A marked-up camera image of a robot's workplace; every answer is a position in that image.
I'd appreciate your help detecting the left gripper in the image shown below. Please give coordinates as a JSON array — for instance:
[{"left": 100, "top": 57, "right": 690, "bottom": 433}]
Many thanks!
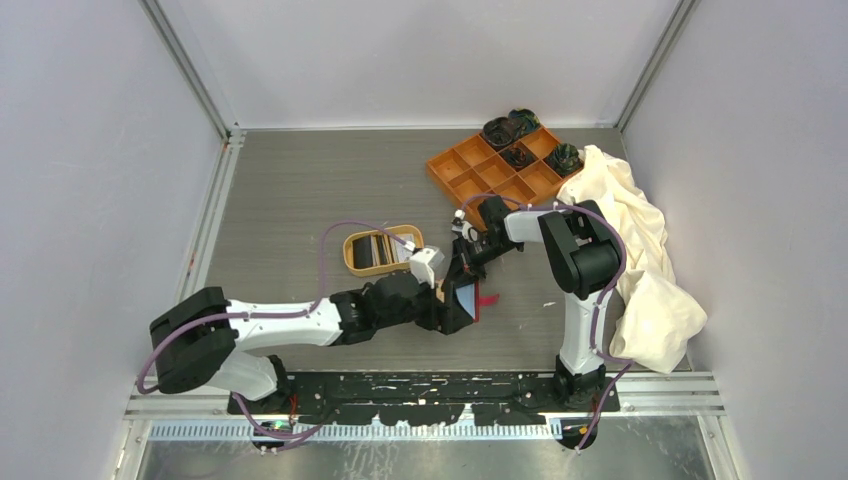
[{"left": 376, "top": 269, "right": 471, "bottom": 333}]

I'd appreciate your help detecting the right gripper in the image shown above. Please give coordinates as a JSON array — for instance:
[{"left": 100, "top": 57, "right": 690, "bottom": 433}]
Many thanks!
[{"left": 447, "top": 234, "right": 520, "bottom": 290}]

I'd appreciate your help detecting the red card holder wallet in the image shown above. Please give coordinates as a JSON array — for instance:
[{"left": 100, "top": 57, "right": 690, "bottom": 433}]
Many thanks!
[{"left": 443, "top": 281, "right": 501, "bottom": 323}]

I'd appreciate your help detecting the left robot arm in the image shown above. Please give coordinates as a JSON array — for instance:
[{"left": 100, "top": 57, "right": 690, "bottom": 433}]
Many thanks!
[{"left": 137, "top": 271, "right": 479, "bottom": 413}]

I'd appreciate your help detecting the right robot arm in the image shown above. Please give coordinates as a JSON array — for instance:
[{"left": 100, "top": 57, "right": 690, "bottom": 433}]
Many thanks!
[{"left": 450, "top": 194, "right": 626, "bottom": 411}]

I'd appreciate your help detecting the oval wooden card tray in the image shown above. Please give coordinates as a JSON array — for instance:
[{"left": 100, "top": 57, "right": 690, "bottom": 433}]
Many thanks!
[{"left": 342, "top": 224, "right": 424, "bottom": 278}]

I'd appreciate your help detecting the black card in tray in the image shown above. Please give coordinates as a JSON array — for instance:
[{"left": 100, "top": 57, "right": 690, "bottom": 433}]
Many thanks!
[{"left": 351, "top": 236, "right": 375, "bottom": 270}]

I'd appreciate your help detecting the orange compartment tray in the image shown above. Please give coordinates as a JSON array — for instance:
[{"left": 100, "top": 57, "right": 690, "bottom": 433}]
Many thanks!
[{"left": 426, "top": 126, "right": 582, "bottom": 230}]

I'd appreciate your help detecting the dark rolled sock in tray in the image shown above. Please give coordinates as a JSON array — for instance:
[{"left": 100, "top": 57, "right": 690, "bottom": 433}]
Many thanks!
[{"left": 500, "top": 146, "right": 536, "bottom": 171}]

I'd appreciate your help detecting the dark camouflage rolled sock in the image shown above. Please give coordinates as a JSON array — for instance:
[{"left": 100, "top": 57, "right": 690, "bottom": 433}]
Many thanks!
[{"left": 543, "top": 143, "right": 583, "bottom": 178}]

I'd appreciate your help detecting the dark green rolled sock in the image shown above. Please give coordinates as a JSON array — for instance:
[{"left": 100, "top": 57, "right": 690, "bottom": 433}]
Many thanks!
[{"left": 508, "top": 108, "right": 541, "bottom": 138}]

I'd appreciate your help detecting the cream cloth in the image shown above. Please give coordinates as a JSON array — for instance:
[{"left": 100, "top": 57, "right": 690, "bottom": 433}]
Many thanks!
[{"left": 557, "top": 145, "right": 708, "bottom": 373}]

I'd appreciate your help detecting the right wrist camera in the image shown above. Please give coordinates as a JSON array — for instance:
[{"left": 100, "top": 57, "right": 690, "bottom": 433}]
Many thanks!
[{"left": 451, "top": 209, "right": 480, "bottom": 243}]

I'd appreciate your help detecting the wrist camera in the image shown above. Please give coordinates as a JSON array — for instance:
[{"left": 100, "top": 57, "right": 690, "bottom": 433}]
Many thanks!
[
  {"left": 451, "top": 209, "right": 480, "bottom": 243},
  {"left": 408, "top": 246, "right": 444, "bottom": 288}
]

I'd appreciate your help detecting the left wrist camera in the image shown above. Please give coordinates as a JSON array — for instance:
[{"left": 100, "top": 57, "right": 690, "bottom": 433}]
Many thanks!
[{"left": 408, "top": 246, "right": 444, "bottom": 288}]

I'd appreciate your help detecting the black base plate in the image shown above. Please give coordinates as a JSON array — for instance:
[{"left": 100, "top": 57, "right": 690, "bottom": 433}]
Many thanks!
[{"left": 227, "top": 372, "right": 620, "bottom": 426}]

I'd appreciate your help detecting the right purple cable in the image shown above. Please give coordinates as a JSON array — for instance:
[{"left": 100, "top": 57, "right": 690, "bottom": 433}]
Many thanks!
[{"left": 457, "top": 193, "right": 637, "bottom": 452}]

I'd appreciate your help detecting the purple cable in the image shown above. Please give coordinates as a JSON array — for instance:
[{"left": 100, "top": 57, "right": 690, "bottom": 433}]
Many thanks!
[
  {"left": 135, "top": 220, "right": 419, "bottom": 453},
  {"left": 457, "top": 193, "right": 637, "bottom": 452}
]

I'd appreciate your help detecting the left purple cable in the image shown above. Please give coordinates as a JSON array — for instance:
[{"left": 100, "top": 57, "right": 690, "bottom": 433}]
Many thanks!
[{"left": 135, "top": 220, "right": 419, "bottom": 453}]

